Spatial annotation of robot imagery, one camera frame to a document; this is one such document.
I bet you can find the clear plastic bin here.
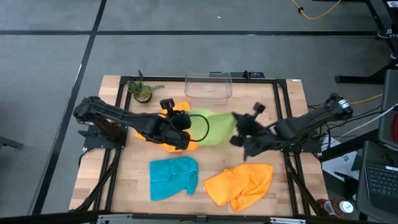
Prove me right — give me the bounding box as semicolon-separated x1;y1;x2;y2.
184;71;233;106

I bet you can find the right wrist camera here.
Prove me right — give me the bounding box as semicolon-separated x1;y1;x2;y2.
252;101;267;118

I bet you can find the green microfiber towel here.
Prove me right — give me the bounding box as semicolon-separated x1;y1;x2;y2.
186;108;239;147

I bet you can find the black desk frame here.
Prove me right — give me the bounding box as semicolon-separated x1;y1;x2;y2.
335;0;398;85

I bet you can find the brown bottle white cap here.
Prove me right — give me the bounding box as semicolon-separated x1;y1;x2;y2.
316;198;355;218

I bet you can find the potted succulent plant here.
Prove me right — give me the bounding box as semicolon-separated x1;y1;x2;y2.
127;78;165;105

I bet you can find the yellow power cable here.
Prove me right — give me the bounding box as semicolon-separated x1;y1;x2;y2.
347;93;384;105
290;0;343;20

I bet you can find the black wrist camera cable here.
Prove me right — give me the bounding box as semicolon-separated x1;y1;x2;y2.
188;114;211;143

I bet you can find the white cardboard box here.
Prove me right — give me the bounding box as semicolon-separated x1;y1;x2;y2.
321;136;358;181

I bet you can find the black aluminium table frame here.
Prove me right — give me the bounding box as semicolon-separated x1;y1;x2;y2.
68;74;330;224

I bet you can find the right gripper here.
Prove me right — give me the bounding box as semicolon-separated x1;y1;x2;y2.
229;111;279;160

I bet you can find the grey equipment case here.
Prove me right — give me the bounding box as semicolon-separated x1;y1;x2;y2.
377;68;398;150

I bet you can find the grey laptop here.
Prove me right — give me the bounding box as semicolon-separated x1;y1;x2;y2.
356;140;398;223

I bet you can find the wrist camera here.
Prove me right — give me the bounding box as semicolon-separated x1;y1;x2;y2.
252;101;267;118
159;98;175;113

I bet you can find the blue microfiber towel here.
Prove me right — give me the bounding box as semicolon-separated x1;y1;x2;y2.
149;156;200;202

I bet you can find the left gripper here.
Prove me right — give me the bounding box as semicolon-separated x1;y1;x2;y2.
157;111;192;151

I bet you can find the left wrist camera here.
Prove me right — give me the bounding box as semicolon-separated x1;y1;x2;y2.
159;98;175;113

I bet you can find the orange microfiber towel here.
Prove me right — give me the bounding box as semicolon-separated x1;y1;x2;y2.
133;100;200;154
203;162;274;213

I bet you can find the white cable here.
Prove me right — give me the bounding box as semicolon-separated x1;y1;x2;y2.
341;105;398;138

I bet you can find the black desk foot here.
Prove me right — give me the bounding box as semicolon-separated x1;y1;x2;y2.
0;135;25;150

